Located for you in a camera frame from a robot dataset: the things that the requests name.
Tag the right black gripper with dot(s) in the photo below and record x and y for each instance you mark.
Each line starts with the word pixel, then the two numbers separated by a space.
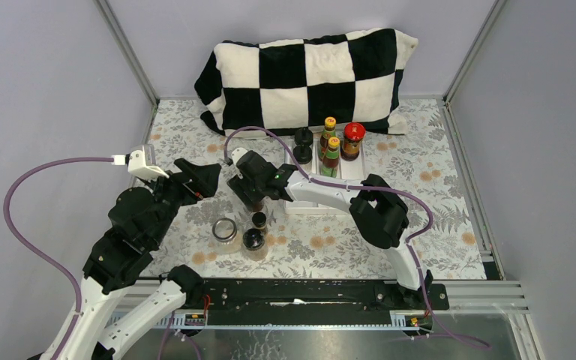
pixel 240 185

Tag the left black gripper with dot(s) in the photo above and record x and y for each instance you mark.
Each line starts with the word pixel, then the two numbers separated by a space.
pixel 202 179

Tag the black spout lid shaker jar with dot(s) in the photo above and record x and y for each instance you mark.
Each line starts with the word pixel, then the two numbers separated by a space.
pixel 303 137

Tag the yellow cap sauce bottle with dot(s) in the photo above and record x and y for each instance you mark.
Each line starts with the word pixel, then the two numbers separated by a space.
pixel 331 157
pixel 328 132

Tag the white divided organizer tray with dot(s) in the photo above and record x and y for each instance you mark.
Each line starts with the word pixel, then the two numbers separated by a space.
pixel 347 170

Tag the red lid chili sauce jar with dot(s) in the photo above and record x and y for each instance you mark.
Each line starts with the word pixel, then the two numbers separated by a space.
pixel 353 134

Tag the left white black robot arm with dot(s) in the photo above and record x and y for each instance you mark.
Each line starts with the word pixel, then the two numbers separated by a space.
pixel 111 269

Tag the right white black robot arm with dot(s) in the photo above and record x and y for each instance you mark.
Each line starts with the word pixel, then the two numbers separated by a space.
pixel 378 211

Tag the small black pepper bottle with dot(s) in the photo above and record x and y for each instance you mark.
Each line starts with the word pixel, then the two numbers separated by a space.
pixel 259 222

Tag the black perforated lid spice jar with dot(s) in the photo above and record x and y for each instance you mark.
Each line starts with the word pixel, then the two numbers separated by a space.
pixel 254 244

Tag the glass jar with metal lid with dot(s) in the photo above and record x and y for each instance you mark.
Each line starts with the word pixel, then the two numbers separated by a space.
pixel 227 238

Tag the black and white checkered pillow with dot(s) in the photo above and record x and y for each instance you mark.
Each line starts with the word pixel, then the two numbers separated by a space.
pixel 251 89

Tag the floral patterned table mat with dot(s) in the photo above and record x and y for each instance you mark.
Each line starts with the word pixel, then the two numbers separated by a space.
pixel 318 246

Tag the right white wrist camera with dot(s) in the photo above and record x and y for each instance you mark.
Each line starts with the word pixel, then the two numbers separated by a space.
pixel 236 157

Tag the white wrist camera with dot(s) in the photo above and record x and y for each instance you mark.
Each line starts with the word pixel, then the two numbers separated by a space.
pixel 141 163
pixel 236 157

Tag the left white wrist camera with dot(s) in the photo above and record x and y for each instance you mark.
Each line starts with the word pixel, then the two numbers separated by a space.
pixel 141 163

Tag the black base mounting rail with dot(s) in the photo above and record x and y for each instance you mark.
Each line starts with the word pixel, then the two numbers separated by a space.
pixel 294 302

